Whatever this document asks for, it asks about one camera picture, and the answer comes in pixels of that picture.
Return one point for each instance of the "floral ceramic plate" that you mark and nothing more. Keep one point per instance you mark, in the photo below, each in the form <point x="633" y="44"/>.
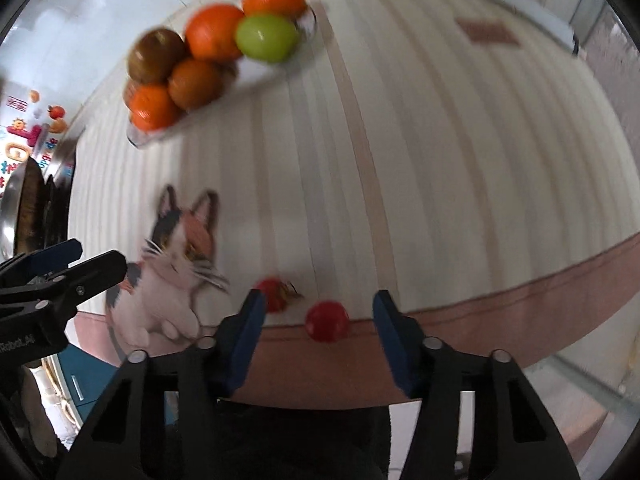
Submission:
<point x="260" y="72"/>

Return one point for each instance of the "striped cat print tablecloth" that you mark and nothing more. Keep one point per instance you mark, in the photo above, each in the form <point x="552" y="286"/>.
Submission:
<point x="425" y="170"/>

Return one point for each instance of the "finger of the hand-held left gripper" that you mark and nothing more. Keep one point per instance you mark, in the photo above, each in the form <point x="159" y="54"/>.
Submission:
<point x="47" y="257"/>
<point x="90" y="272"/>

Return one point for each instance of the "red square wall sticker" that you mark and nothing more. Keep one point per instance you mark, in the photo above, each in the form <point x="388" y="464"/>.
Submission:
<point x="17" y="104"/>

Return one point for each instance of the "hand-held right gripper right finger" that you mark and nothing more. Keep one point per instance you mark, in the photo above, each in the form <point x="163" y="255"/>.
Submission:
<point x="392" y="340"/>

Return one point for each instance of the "colourful letter wall sticker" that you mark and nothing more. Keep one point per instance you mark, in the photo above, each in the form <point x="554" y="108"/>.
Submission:
<point x="20" y="145"/>

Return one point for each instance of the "large orange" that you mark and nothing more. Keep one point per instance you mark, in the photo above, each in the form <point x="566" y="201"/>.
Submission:
<point x="216" y="32"/>

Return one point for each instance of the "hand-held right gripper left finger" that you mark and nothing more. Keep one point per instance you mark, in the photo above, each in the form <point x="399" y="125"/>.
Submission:
<point x="247" y="340"/>

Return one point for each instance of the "brown square label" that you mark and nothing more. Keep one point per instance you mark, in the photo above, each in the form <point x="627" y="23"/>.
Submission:
<point x="487" y="32"/>

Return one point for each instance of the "steel wok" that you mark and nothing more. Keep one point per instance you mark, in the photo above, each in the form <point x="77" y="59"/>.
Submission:
<point x="12" y="220"/>

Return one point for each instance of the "green apple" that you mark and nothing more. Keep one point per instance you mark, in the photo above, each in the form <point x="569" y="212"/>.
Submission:
<point x="267" y="38"/>

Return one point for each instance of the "brown pear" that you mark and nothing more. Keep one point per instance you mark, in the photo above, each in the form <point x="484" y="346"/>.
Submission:
<point x="156" y="55"/>
<point x="196" y="84"/>

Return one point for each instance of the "red cherry tomato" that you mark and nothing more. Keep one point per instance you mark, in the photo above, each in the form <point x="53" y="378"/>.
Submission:
<point x="272" y="294"/>
<point x="327" y="321"/>

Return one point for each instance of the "blue cabinet door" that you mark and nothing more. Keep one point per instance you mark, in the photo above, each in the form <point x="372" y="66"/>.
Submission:
<point x="75" y="380"/>

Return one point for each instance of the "red apple wall sticker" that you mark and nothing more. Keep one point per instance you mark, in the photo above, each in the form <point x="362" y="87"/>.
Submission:
<point x="56" y="111"/>

